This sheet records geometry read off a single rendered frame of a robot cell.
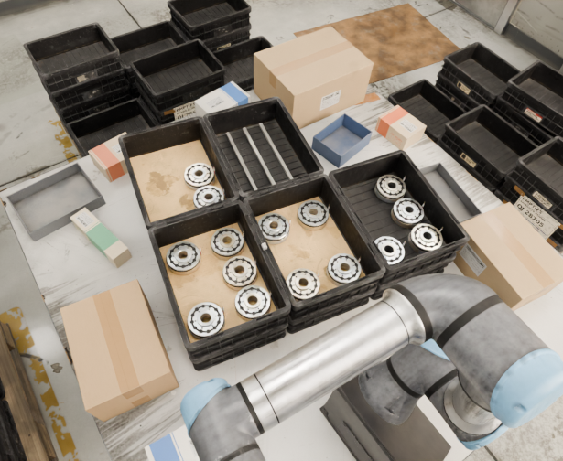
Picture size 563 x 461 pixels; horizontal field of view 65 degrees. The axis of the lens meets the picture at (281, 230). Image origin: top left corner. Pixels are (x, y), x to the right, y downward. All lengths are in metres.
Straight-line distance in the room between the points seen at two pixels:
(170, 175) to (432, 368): 1.05
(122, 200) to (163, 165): 0.22
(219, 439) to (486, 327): 0.38
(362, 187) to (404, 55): 2.22
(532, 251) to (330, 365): 1.10
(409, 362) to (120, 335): 0.76
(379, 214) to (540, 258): 0.52
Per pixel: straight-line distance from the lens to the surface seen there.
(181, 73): 2.57
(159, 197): 1.56
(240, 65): 2.78
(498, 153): 2.61
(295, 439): 1.36
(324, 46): 2.05
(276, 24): 3.84
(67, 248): 1.69
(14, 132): 3.25
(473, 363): 0.68
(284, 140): 1.71
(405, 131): 1.92
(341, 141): 1.91
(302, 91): 1.81
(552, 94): 2.92
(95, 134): 2.65
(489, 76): 3.08
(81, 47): 2.86
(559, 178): 2.48
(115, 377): 1.28
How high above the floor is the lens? 2.05
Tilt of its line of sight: 57 degrees down
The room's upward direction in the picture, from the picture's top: 5 degrees clockwise
